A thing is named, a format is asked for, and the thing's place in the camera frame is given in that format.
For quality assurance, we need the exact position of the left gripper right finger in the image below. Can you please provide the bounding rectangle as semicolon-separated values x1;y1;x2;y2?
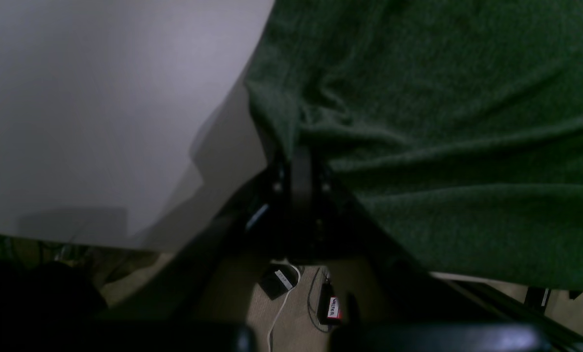
299;148;551;352

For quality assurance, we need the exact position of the black box red label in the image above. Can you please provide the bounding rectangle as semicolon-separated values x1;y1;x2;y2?
317;279;343;326

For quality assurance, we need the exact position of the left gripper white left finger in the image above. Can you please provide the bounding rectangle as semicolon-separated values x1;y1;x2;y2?
95;152;301;352

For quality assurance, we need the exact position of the white floor cable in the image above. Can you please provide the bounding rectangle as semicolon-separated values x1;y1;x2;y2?
267;259;302;352

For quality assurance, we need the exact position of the black power adapter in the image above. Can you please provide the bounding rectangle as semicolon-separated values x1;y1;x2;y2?
258;264;301;300

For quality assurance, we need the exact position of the dark green t-shirt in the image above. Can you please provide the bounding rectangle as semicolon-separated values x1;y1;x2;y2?
245;0;583;290

